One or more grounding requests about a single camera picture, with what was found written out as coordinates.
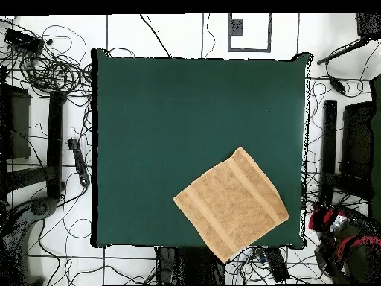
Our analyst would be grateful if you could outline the tan terry towel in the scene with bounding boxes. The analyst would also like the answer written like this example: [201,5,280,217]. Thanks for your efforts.
[172,146,289,264]

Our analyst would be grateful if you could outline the dark flat panel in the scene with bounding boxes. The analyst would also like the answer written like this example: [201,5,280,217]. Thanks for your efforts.
[339,100,375,179]
[0,84,31,160]

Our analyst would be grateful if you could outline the black stand crossbar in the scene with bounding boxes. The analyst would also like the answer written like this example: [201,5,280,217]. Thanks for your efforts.
[322,171,373,200]
[5,165,57,191]

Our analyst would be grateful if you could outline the black stand bar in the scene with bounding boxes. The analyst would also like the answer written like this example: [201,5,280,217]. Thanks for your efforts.
[319,99,339,206]
[46,90,68,200]

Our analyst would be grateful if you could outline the black power strip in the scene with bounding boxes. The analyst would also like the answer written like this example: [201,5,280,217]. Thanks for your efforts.
[67,137,91,188]
[263,246,290,283]

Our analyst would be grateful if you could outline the dark green fabric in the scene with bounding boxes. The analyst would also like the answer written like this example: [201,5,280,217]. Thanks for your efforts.
[368,74,381,223]

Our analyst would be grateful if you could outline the black power adapter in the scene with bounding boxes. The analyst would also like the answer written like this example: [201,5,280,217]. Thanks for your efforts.
[329,75,348,96]

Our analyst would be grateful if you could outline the black rod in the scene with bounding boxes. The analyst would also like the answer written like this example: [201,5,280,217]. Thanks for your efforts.
[316,37,370,66]

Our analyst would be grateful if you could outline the dark green table cloth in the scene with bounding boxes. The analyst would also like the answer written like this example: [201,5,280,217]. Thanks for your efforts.
[90,48,313,250]

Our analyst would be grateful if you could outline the black floor equipment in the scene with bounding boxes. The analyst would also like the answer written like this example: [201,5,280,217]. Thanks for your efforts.
[29,197,58,217]

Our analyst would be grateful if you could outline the black electronics box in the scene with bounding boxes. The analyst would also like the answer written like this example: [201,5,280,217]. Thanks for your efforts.
[4,28,45,54]

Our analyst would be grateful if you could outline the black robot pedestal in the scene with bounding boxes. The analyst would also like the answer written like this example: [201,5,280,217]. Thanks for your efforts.
[156,246,225,285]

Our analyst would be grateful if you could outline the grey rectangular frame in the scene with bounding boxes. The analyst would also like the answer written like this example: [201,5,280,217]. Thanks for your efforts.
[228,13,272,53]

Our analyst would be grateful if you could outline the long black cable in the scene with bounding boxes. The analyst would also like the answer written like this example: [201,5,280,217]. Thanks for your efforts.
[139,13,172,59]

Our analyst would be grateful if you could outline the tangled black cables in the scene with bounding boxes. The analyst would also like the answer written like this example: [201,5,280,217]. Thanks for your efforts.
[17,25,93,96]

